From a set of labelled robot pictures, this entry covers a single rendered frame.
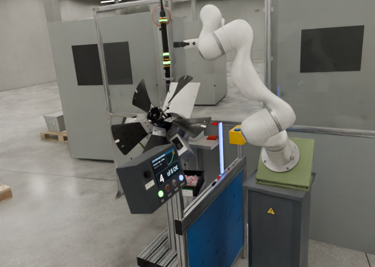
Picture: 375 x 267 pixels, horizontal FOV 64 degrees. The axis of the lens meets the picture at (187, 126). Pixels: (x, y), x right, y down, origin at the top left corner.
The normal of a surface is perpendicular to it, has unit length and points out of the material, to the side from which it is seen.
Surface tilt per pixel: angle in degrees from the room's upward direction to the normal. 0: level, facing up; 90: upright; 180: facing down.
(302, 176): 47
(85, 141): 90
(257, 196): 90
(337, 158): 90
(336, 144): 90
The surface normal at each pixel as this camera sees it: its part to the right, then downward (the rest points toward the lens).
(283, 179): -0.38, -0.47
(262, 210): -0.55, 0.26
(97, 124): -0.31, 0.27
